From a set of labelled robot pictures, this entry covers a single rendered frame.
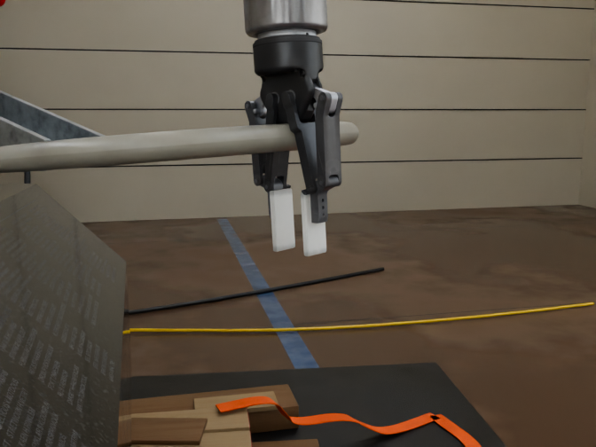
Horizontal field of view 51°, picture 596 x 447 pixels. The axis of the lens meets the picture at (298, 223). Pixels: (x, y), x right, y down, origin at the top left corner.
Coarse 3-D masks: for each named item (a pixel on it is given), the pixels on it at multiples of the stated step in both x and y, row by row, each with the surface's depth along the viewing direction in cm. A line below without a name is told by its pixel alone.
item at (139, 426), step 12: (132, 420) 154; (144, 420) 154; (156, 420) 154; (168, 420) 154; (180, 420) 154; (192, 420) 154; (204, 420) 154; (132, 432) 149; (144, 432) 149; (156, 432) 149; (168, 432) 149; (180, 432) 149; (192, 432) 149; (168, 444) 145; (180, 444) 145; (192, 444) 145
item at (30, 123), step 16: (0, 96) 113; (0, 112) 113; (16, 112) 111; (32, 112) 109; (48, 112) 107; (0, 128) 96; (16, 128) 94; (32, 128) 109; (48, 128) 107; (64, 128) 105; (80, 128) 103; (0, 144) 97; (16, 144) 94
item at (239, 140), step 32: (224, 128) 63; (256, 128) 64; (288, 128) 66; (352, 128) 77; (0, 160) 67; (32, 160) 64; (64, 160) 62; (96, 160) 62; (128, 160) 62; (160, 160) 62
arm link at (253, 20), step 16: (256, 0) 63; (272, 0) 62; (288, 0) 62; (304, 0) 62; (320, 0) 64; (256, 16) 63; (272, 16) 62; (288, 16) 62; (304, 16) 63; (320, 16) 64; (256, 32) 65; (272, 32) 64; (288, 32) 64; (304, 32) 64; (320, 32) 67
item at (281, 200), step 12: (276, 192) 70; (288, 192) 71; (276, 204) 70; (288, 204) 72; (276, 216) 70; (288, 216) 72; (276, 228) 70; (288, 228) 72; (276, 240) 71; (288, 240) 72
